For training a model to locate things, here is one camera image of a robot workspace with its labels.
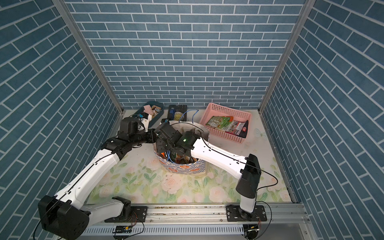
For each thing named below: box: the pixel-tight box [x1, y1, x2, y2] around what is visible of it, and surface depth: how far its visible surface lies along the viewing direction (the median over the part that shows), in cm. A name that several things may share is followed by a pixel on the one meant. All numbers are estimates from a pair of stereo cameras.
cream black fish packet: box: [225, 120, 249, 138], surface depth 104 cm
